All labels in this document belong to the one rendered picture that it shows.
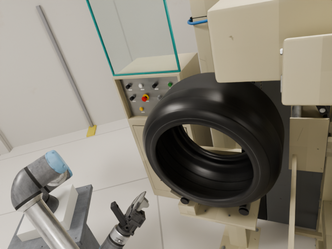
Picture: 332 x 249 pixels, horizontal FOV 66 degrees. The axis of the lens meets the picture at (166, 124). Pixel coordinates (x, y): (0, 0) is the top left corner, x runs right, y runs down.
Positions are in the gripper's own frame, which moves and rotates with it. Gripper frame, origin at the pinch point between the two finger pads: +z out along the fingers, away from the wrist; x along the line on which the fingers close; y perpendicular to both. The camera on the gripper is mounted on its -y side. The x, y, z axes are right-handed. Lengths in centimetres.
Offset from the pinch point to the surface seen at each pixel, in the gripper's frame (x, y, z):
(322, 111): 21, 37, 73
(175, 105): 22.3, -15.1, 41.3
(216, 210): 0.0, 36.6, 10.8
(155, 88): -74, -15, 47
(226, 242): -57, 94, -20
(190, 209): -0.9, 25.0, 4.6
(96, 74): -272, -76, 26
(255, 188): 28, 28, 32
